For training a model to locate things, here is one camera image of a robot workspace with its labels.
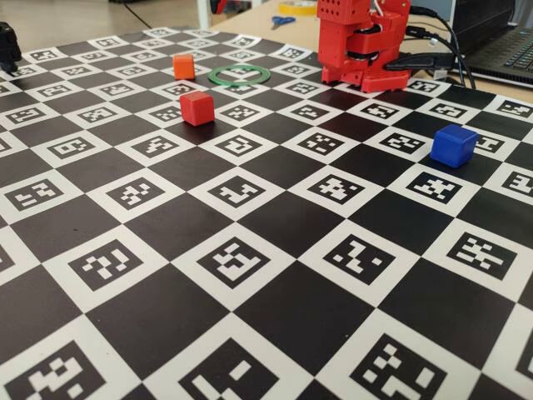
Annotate black clamp device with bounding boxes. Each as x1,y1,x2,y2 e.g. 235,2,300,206
0,21,22,76

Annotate yellow tape roll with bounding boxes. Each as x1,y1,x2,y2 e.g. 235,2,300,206
278,0,324,17

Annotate green ring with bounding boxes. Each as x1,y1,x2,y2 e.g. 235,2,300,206
207,64,272,88

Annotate black white marker checkerboard mat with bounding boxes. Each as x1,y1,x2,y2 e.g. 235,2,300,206
0,25,533,400

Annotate black flat plug adapter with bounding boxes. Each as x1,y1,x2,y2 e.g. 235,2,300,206
383,52,455,72

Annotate red cube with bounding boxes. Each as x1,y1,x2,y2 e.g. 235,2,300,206
179,91,216,127

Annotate white table leg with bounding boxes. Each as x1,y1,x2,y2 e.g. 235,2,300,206
195,0,214,29

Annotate pale blue panel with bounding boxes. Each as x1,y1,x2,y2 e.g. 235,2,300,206
410,0,457,24

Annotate black laptop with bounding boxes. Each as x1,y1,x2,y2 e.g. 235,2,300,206
451,0,533,87

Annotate blue cube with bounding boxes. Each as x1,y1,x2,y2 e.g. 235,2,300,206
429,123,478,169

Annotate black cable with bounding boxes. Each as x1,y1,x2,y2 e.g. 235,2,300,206
410,6,478,89
406,25,467,88

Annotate orange cube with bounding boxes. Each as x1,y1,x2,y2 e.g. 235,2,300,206
172,52,197,81

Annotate blue handled scissors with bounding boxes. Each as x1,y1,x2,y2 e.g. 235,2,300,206
270,15,297,31

